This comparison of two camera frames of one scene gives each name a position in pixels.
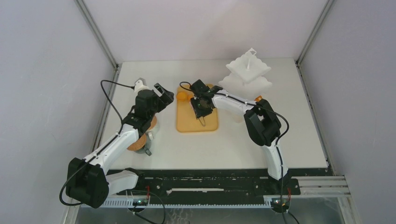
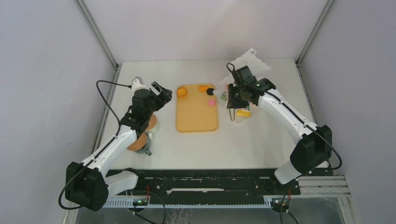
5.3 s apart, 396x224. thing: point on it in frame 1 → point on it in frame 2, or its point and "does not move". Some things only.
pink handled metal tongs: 202,120 → 228,107
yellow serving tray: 186,120 does not move
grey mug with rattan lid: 141,145 does not move
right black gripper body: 199,108 → 237,98
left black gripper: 167,97 does not move
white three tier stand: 243,80 does not move
